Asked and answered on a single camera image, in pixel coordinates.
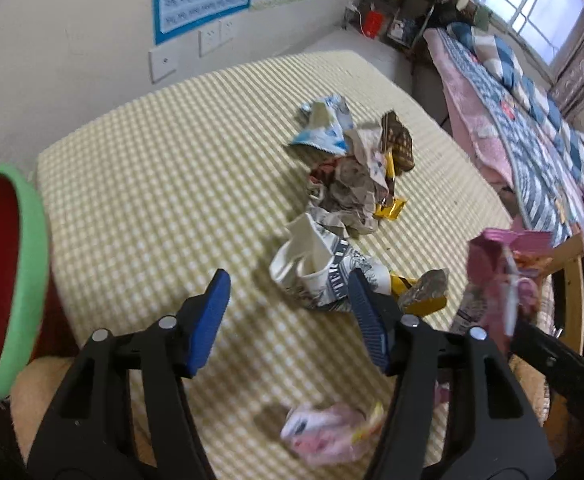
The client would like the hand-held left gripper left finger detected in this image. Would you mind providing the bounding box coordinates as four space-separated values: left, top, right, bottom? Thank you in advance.
24 268 233 480

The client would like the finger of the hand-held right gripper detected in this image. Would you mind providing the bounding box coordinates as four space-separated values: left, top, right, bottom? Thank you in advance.
508 320 584 403

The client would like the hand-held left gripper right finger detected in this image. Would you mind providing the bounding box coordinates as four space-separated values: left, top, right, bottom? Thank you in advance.
347 270 558 480

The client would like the yellow brown wrapper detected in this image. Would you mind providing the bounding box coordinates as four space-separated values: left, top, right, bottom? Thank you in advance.
391 269 449 317

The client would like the paper cup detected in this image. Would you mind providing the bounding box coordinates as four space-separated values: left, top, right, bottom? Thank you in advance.
269 212 390 313

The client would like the large pink snack bag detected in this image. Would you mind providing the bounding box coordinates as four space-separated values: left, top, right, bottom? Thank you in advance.
454 227 555 341

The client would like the white pink wrapper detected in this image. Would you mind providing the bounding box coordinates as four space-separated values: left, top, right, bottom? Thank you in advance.
279 400 385 466

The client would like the blue white snack bag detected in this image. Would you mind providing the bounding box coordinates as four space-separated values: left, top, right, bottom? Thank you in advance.
288 94 353 155

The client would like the wooden chair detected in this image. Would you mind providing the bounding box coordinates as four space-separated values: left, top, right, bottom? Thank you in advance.
542 232 584 441

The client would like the small gold wrapper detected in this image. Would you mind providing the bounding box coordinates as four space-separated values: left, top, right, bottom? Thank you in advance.
373 195 407 222

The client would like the crumpled grey paper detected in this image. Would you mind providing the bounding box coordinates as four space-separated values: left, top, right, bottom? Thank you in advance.
307 127 397 238

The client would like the bed with patchwork quilt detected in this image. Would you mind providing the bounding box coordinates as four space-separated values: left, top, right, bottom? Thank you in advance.
424 22 584 261

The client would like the pink bed sheet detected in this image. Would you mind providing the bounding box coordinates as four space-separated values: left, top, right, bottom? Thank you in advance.
424 30 518 196

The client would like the blue checked folded quilt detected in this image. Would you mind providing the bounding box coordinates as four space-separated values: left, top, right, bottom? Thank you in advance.
447 22 528 86

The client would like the red box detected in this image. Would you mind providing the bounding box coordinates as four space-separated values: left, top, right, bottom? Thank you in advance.
363 10 385 37

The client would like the dark clothes pile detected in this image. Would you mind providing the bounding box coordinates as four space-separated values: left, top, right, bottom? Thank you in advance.
454 0 493 31

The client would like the window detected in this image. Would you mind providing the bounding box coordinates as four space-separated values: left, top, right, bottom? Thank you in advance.
457 0 584 66

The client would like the white wall switch plate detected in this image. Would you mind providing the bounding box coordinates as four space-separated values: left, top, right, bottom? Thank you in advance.
148 46 179 83

